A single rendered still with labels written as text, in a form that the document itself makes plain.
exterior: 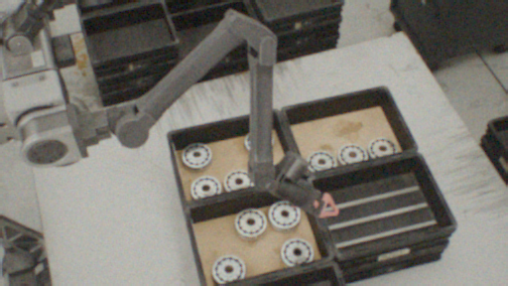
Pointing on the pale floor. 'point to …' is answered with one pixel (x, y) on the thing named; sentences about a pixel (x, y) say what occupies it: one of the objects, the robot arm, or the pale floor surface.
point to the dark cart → (451, 27)
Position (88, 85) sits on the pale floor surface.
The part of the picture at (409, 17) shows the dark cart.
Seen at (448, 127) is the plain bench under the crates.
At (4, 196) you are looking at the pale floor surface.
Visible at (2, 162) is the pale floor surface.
